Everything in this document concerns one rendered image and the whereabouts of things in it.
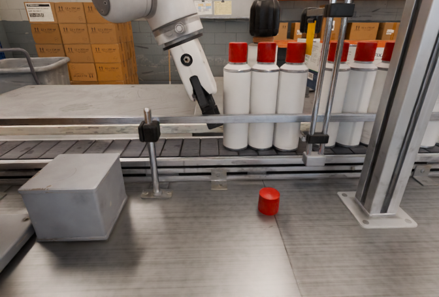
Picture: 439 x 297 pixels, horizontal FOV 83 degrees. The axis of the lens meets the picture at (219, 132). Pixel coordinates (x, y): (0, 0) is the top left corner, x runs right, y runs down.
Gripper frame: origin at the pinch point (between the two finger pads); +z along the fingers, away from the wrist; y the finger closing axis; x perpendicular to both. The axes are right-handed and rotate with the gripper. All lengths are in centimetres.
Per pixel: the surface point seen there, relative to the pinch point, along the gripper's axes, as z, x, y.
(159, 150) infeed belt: 2.2, 12.5, -1.7
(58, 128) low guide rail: -8.2, 32.1, 3.4
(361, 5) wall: 43, -265, 430
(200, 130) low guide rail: 3.0, 3.9, 3.3
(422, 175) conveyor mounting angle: 24.6, -35.9, -5.9
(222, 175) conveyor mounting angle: 9.9, 1.8, -5.8
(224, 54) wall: 40, -13, 448
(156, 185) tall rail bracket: 4.9, 12.5, -10.1
